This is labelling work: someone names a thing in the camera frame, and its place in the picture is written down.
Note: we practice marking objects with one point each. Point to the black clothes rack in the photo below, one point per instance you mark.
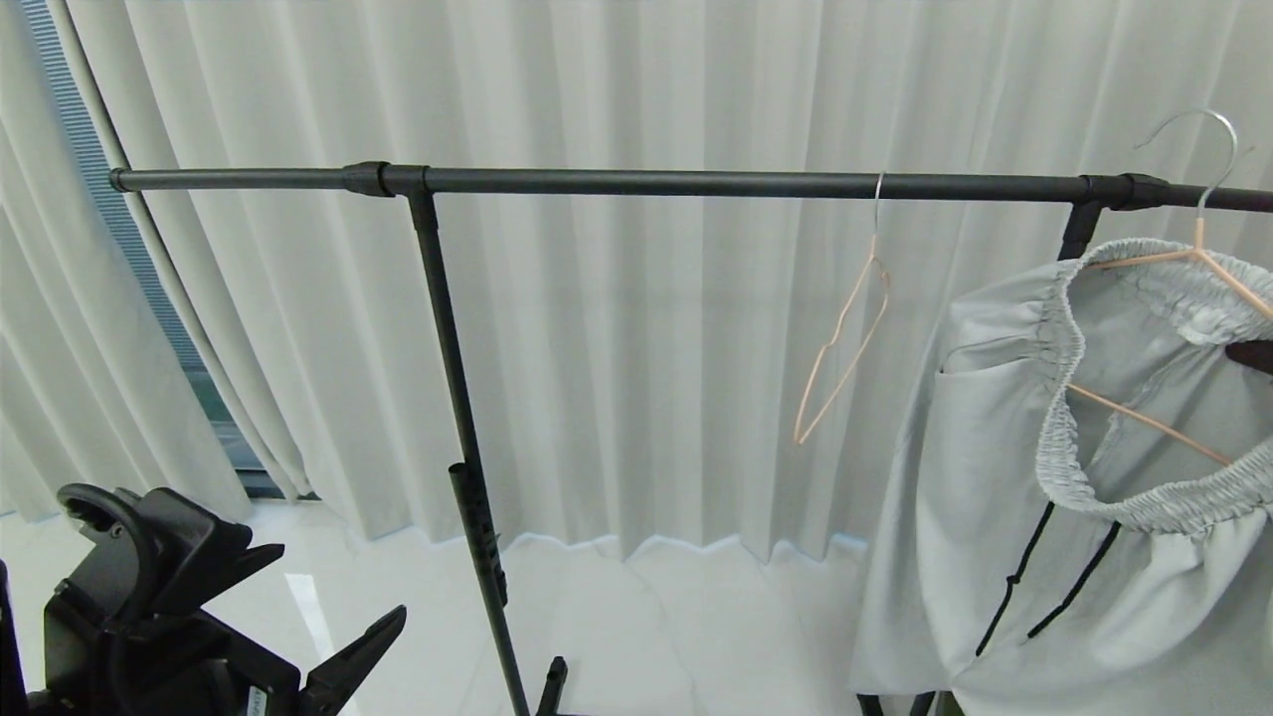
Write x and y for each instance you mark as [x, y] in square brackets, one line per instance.
[646, 184]

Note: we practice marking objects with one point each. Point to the pale grey shorts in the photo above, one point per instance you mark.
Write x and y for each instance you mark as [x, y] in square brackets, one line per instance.
[975, 517]

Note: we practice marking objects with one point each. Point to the window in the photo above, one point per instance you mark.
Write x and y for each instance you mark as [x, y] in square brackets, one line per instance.
[227, 443]

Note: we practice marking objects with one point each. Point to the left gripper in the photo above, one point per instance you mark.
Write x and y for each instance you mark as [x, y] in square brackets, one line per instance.
[149, 666]

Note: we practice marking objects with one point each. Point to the white curtain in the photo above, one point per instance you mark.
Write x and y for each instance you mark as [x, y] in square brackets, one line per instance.
[646, 348]
[60, 348]

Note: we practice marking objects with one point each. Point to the pink clothes hanger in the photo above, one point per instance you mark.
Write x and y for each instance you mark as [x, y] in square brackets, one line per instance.
[1198, 234]
[875, 214]

